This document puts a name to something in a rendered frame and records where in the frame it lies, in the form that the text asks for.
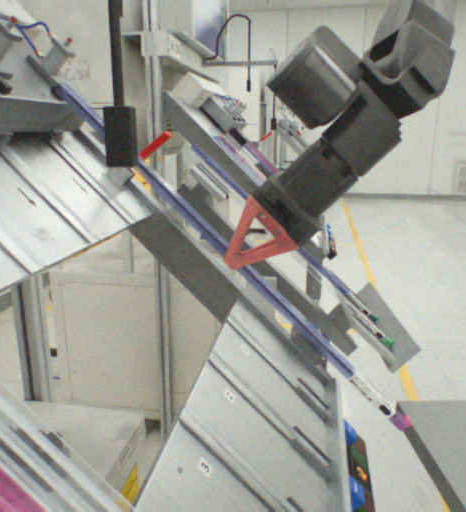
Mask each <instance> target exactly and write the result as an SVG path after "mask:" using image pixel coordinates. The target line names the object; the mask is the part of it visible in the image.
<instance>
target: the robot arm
mask: <svg viewBox="0 0 466 512"><path fill-rule="evenodd" d="M456 3H457V0H390V1H389V3H388V7H387V9H386V12H385V14H384V15H383V17H382V18H381V20H379V23H378V25H377V28H376V30H375V33H374V36H373V40H372V43H371V46H370V48H369V49H368V50H366V51H365V54H363V57H362V59H360V58H359V57H358V56H357V55H356V54H355V52H354V51H353V50H352V49H351V48H350V47H349V46H347V45H346V44H345V43H344V42H343V41H342V40H341V39H340V38H339V36H338V35H337V34H336V33H335V32H334V31H332V30H331V29H330V28H328V27H326V26H320V27H318V28H316V29H315V30H314V31H313V32H312V33H310V34H309V35H308V36H307V38H306V39H305V40H304V41H303V42H300V43H299V44H298V45H297V46H296V47H295V48H294V50H293V51H292V52H291V54H290V55H289V56H288V57H287V58H285V59H284V61H283V62H281V63H280V65H279V66H278V67H277V70H276V71H275V72H274V73H273V75H272V76H271V77H269V78H268V80H267V81H266V83H265V86H266V87H267V88H268V89H269V90H271V91H272V92H273V93H274V94H275V95H276V96H277V97H278V98H279V99H280V101H281V102H282V103H283V104H284V105H285V106H287V107H288V108H289V109H290V110H291V111H292V112H293V113H294V114H295V116H296V117H297V118H298V120H299V121H300V122H301V123H303V124H304V125H305V126H306V127H307V128H308V129H309V130H312V129H314V128H316V127H319V126H321V127H323V126H326V125H327V124H329V123H330V122H332V121H334V120H335V119H336V118H337V117H338V116H339V114H340V113H341V112H342V113H341V114H340V116H339V117H338V118H337V119H336V120H335V121H334V122H332V123H331V124H330V125H329V126H328V127H327V128H326V129H325V130H324V132H323V133H322V134H321V136H322V137H323V138H324V139H325V140H326V141H327V142H326V141H325V140H324V139H323V138H322V137H320V138H319V139H318V140H316V141H315V142H314V143H313V144H312V143H311V144H310V145H309V147H308V148H307V149H306V150H305V151H304V152H303V153H301V154H300V155H299V156H298V157H297V158H296V159H295V160H294V161H293V163H292V164H291V165H290V166H289V167H288V168H287V169H285V170H284V171H283V172H281V171H280V170H279V171H278V172H277V173H275V174H273V175H272V176H270V178H268V179H267V180H266V181H265V182H264V183H263V184H262V185H261V186H260V187H259V188H258V189H257V190H256V191H254V193H253V194H252V195H251V196H250V197H249V198H248V200H247V202H246V204H245V207H244V210H243V213H242V216H241V218H239V221H238V224H237V227H236V229H235V232H234V235H233V237H232V240H231V243H230V245H229V248H228V250H227V252H226V256H225V258H223V262H225V263H226V264H227V265H228V266H229V267H230V268H231V269H236V268H239V267H243V266H246V265H249V264H251V263H254V262H258V261H261V260H265V259H268V258H272V257H276V256H279V255H282V253H287V252H290V251H293V250H296V249H298V248H299V247H303V246H304V245H305V244H306V243H307V242H308V241H309V240H310V238H312V237H313V236H314V235H315V234H316V233H318V232H319V231H320V228H321V215H323V214H324V213H325V212H326V211H327V210H328V209H329V207H330V206H331V205H332V204H334V203H336V202H337V201H338V200H339V199H340V198H341V197H342V196H343V195H344V194H345V192H346V191H347V190H350V189H351V188H352V187H353V185H354V184H355V183H356V182H358V181H359V179H358V178H359V176H361V178H363V176H365V175H366V174H367V173H368V172H369V171H370V170H371V169H372V168H373V167H375V166H376V165H377V164H378V163H380V161H381V160H382V159H383V158H384V157H385V156H386V155H388V154H389V153H390V152H391V151H392V150H393V149H394V148H396V147H397V145H398V144H399V143H401V142H402V138H401V137H400V136H401V135H402V133H401V130H400V129H399V128H400V127H401V125H402V123H401V122H400V121H399V120H400V119H403V118H405V117H407V116H410V114H413V113H416V112H418V111H420V110H422V109H424V108H425V106H427V104H428V103H429V102H431V101H433V99H435V98H437V97H439V96H440V95H441V94H443V93H444V91H445V89H446V87H447V83H448V80H449V76H450V73H451V69H452V65H453V61H454V57H455V54H456V51H455V50H454V49H452V48H451V43H452V40H453V35H454V32H455V27H454V16H455V9H456ZM354 173H355V174H356V175H357V176H358V178H357V176H356V175H355V174H354ZM254 218H257V219H258V220H259V221H260V222H261V224H262V225H263V226H264V227H265V228H266V229H267V230H268V231H269V232H270V233H272V234H273V235H274V237H275V238H273V240H270V241H268V242H265V243H263V244H261V245H259V246H257V247H253V248H251V249H249V250H246V251H244V252H243V251H241V247H242V244H243V242H244V240H245V237H246V235H247V232H248V230H249V228H250V226H251V224H252V221H253V219H254ZM237 252H238V253H239V255H241V256H242V257H238V256H237V255H236V253H237Z"/></svg>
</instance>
